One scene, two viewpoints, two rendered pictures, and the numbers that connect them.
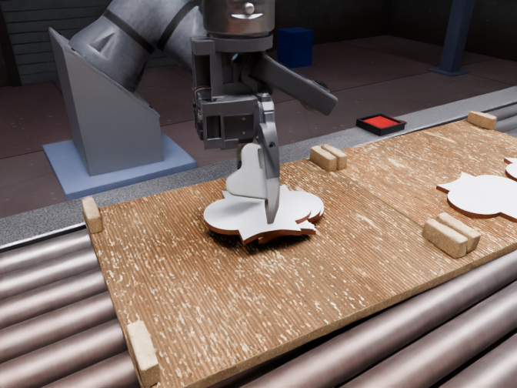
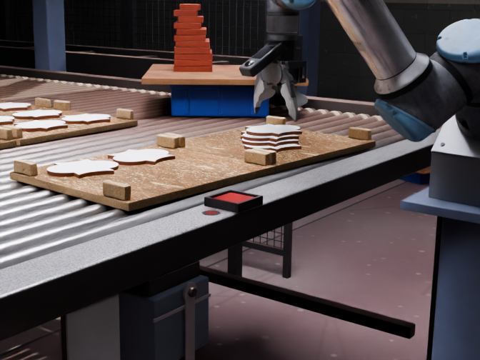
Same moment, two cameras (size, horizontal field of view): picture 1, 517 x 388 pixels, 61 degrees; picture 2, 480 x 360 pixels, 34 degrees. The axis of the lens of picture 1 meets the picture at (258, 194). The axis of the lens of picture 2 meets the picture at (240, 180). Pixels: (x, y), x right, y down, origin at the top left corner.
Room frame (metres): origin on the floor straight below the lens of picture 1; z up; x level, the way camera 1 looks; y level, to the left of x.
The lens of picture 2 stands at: (2.19, -0.77, 1.28)
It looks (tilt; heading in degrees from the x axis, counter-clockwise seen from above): 13 degrees down; 158
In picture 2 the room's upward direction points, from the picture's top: 1 degrees clockwise
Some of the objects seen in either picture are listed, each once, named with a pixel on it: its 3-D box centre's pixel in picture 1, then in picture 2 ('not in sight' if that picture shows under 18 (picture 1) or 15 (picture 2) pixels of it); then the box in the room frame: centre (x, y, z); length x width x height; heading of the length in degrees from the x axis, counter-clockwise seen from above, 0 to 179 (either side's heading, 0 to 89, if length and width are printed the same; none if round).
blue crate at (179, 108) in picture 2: not in sight; (219, 94); (-0.16, 0.11, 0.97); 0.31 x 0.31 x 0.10; 71
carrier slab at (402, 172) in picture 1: (468, 173); (146, 172); (0.69, -0.37, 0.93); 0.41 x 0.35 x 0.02; 118
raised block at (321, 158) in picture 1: (322, 158); (263, 156); (0.70, -0.11, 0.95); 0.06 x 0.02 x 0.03; 28
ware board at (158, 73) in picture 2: not in sight; (223, 73); (-0.22, 0.14, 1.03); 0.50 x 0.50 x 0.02; 71
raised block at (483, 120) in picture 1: (481, 119); (116, 190); (0.90, -0.48, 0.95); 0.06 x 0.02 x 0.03; 28
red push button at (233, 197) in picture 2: (380, 125); (233, 201); (0.94, -0.27, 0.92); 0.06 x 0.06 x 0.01; 32
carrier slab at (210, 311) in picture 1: (261, 239); (270, 145); (0.49, 0.00, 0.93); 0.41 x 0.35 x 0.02; 118
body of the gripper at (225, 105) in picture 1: (234, 89); (283, 59); (0.49, 0.03, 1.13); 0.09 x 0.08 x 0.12; 106
